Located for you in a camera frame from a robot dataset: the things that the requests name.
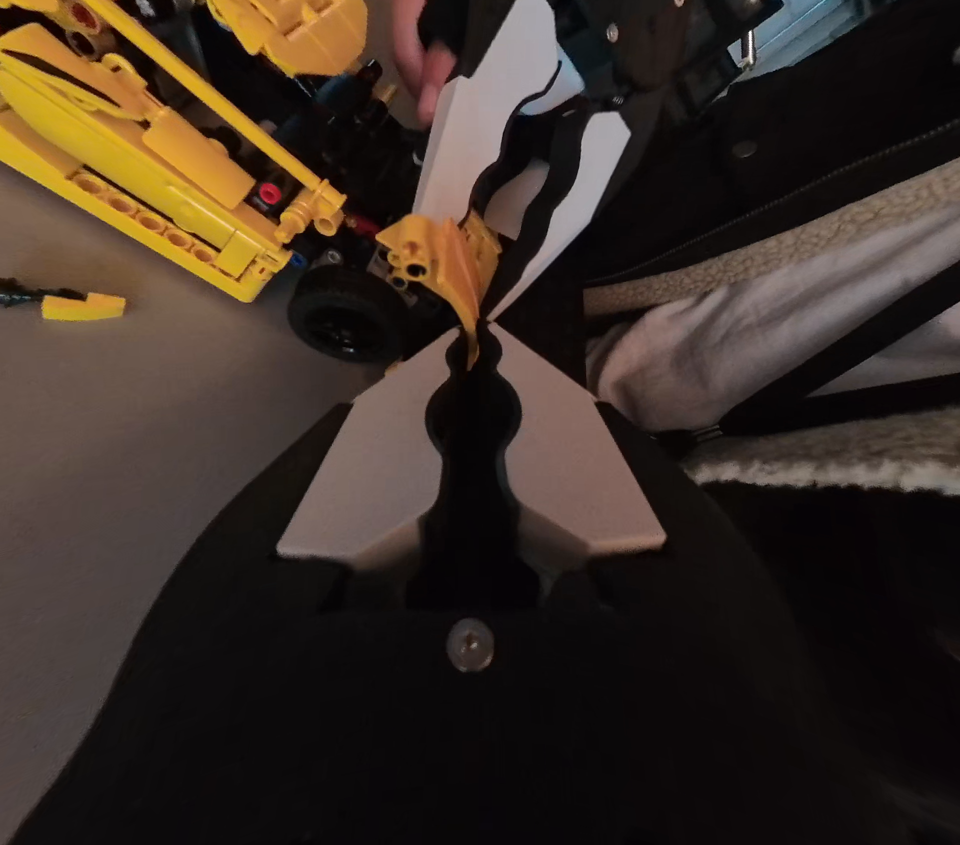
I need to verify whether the yellow toy brick car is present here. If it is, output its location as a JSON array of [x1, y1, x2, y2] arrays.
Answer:
[[0, 0, 430, 366]]

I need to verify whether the black fleece-lined jacket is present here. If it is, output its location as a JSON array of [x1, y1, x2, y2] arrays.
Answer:
[[585, 0, 960, 845]]

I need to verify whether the white striped shirt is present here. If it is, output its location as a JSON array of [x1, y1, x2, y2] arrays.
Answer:
[[592, 237, 960, 434]]

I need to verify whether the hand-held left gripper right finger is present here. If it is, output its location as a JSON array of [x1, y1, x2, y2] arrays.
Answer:
[[474, 323, 667, 591]]

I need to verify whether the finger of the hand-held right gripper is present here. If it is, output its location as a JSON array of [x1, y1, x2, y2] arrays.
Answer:
[[480, 98, 631, 321], [414, 0, 585, 221]]

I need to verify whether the yellow curved brick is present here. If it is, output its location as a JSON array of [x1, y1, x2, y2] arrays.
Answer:
[[41, 292, 127, 323]]

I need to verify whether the black axle pin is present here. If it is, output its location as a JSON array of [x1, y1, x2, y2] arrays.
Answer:
[[0, 276, 85, 308]]

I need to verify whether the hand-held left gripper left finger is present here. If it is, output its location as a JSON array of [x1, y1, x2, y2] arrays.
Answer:
[[276, 327, 475, 590]]

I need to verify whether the yellow headlight panel piece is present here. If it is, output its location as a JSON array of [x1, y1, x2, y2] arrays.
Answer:
[[375, 213, 502, 370]]

